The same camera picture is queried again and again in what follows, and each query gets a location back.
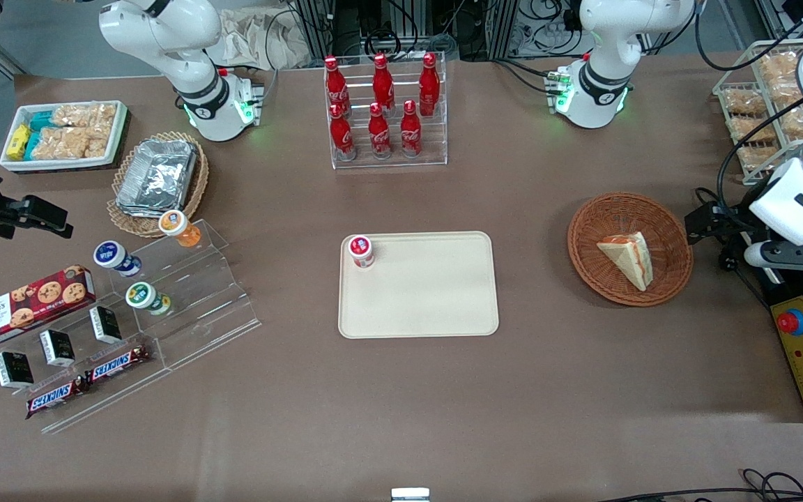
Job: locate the bagged cracker snack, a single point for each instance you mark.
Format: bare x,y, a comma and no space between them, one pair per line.
785,92
760,157
800,122
744,102
752,127
778,66

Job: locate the teal snack packet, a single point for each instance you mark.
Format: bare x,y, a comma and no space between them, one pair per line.
33,145
40,120

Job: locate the yellow snack packet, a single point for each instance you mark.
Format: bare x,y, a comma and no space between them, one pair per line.
18,141

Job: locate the brown wicker basket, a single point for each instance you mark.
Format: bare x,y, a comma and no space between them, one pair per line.
597,223

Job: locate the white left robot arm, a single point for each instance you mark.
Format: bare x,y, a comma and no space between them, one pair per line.
603,42

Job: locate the red Walkers cookie box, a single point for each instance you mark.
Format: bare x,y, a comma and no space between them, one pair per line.
25,307

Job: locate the red cola bottle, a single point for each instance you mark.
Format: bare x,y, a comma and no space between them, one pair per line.
383,84
342,137
410,134
335,85
429,87
379,137

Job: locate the beige crumpled cloth bag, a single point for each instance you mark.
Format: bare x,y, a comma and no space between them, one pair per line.
248,42

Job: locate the white rectangular snack bin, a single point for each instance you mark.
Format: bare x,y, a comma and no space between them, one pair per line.
120,132

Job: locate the orange lid yogurt cup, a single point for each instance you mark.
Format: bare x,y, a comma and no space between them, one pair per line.
177,226

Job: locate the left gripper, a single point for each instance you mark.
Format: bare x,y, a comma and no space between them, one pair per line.
724,227

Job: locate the Snickers chocolate bar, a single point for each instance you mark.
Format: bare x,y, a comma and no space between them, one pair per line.
117,364
53,397

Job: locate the red lid yogurt cup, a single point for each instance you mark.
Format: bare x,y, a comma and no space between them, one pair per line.
361,251

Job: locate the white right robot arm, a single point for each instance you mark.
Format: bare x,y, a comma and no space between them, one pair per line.
164,28

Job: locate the clear acrylic stepped stand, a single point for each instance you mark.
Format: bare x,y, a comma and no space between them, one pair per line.
206,300

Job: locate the silver foil container stack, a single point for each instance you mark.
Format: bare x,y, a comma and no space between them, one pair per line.
156,178

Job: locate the clear acrylic bottle rack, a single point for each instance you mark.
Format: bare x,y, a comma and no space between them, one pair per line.
436,139

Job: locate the light woven flat basket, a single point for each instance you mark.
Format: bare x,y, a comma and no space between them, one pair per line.
196,192

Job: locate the clear rice cracker bag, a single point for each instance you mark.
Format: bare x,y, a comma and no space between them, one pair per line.
70,116
61,143
102,118

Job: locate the beige plastic tray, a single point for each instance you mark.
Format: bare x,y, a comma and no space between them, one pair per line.
422,293

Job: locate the small black box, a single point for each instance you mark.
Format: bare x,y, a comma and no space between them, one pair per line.
13,369
57,348
105,324

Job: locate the triangular sandwich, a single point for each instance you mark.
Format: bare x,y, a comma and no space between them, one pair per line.
630,258

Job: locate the black flat appliance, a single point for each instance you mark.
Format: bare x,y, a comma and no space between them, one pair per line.
767,277

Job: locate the blue lid yogurt cup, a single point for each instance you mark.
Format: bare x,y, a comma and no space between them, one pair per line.
112,256

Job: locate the green lid yogurt cup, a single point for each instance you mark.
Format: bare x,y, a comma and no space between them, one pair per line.
143,297

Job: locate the black equipment rack frame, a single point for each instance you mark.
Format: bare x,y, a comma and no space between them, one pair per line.
346,28

